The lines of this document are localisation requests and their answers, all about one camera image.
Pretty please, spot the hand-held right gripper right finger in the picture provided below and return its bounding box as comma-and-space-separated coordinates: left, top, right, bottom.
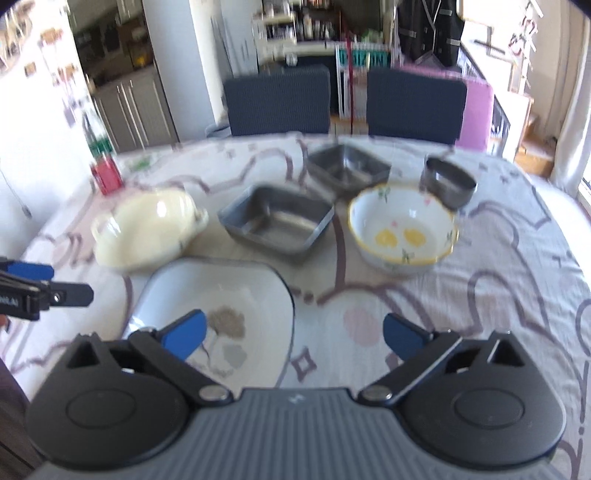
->
358, 314, 527, 408

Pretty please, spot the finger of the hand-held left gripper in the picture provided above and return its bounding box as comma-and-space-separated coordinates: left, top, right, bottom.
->
38, 283, 95, 309
0, 260, 54, 281

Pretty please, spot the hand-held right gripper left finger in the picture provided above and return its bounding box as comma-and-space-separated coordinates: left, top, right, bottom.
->
65, 309, 234, 409

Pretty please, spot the white square plate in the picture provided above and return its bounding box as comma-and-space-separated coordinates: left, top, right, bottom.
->
121, 257, 296, 389

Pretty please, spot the cream ceramic bowl with handles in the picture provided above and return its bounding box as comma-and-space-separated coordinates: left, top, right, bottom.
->
91, 188, 209, 274

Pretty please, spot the floral yellow-rimmed ceramic bowl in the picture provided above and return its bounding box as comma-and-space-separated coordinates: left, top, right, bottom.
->
348, 183, 461, 278

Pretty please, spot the square steel bowl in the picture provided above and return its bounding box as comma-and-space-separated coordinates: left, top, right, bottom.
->
217, 184, 336, 265
307, 143, 393, 200

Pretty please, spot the oval steel bowl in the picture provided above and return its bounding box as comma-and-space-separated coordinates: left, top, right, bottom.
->
419, 156, 478, 211

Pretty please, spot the printed bear tablecloth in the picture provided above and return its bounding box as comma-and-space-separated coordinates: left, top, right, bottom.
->
18, 130, 591, 480

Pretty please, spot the red drink can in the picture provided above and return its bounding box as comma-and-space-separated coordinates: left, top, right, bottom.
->
90, 154, 123, 195

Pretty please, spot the clear plastic water bottle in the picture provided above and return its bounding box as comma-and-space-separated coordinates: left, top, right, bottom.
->
82, 108, 114, 162

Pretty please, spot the grey kitchen cabinet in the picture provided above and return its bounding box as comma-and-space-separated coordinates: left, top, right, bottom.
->
91, 73, 180, 155

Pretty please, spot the dark grey dining chair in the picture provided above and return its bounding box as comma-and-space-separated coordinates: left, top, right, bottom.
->
223, 64, 331, 137
366, 68, 468, 145

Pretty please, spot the pink board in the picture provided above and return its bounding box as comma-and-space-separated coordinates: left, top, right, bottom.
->
401, 64, 495, 153

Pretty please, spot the white side cabinet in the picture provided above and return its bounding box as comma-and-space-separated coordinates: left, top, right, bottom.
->
491, 91, 535, 160

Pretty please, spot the white rack with teal sign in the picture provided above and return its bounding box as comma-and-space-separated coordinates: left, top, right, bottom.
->
334, 41, 394, 121

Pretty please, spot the black jacket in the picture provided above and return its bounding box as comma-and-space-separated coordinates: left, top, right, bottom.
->
396, 0, 465, 70

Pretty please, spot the metal kitchen shelf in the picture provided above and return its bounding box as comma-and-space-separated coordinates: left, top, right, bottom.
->
253, 8, 299, 71

